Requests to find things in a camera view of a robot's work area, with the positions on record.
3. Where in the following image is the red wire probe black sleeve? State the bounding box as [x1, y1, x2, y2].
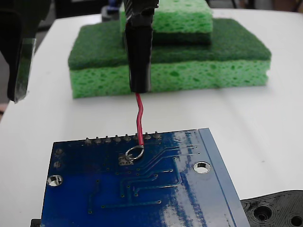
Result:
[124, 21, 154, 160]

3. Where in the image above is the blue printed circuit board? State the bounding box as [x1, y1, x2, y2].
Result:
[40, 127, 251, 227]

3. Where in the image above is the dark block with blue part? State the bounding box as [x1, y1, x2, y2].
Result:
[101, 0, 123, 22]

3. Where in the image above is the small green scrub sponge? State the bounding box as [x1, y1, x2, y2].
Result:
[119, 0, 214, 45]

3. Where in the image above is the large green scrub sponge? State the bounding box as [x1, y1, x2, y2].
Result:
[67, 18, 272, 99]

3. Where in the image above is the black plastic bracket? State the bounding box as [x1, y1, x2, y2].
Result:
[30, 189, 303, 227]

